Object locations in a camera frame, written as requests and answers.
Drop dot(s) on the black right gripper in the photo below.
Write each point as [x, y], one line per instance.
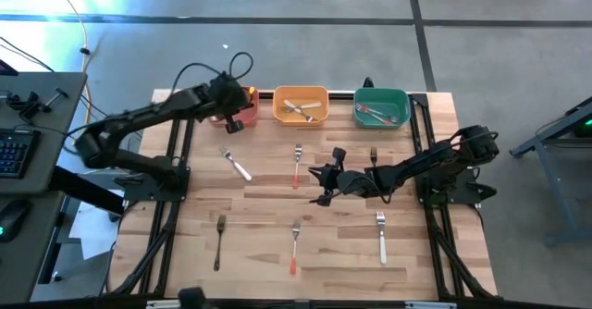
[351, 184]

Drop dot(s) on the green plastic bin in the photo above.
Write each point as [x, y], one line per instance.
[388, 96]

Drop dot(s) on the black computer mouse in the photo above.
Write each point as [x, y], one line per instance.
[14, 218]

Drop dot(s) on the white paper sheet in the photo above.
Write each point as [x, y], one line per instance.
[92, 230]

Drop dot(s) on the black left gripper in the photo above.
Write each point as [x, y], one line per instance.
[229, 96]

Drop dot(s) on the black table cross rail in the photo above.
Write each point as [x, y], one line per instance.
[266, 95]

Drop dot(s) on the silver metal bracket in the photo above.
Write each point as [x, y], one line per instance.
[430, 305]
[162, 304]

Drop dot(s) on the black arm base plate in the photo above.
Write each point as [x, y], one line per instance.
[139, 191]
[423, 193]

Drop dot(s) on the black round object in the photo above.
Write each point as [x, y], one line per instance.
[192, 296]

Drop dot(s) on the black aluminium frame rails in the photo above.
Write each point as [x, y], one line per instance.
[432, 212]
[168, 209]

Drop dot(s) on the grey metal side table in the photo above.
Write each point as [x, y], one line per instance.
[550, 179]

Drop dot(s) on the black metal fork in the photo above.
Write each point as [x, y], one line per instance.
[217, 253]
[373, 154]

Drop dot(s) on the yellow plastic bin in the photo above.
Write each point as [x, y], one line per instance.
[300, 90]

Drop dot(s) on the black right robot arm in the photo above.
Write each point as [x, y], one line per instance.
[439, 158]

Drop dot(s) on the grey desk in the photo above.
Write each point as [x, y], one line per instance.
[55, 114]

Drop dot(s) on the black table edge rail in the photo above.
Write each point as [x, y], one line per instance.
[300, 305]

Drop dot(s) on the black clamp tool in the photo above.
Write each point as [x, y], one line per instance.
[28, 107]

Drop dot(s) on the orange plastic bin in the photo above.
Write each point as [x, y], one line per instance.
[252, 114]

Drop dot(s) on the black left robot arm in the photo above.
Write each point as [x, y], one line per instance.
[139, 114]

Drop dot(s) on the black backlit keyboard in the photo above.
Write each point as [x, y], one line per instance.
[18, 154]

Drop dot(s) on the black table clamp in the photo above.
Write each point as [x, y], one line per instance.
[368, 83]

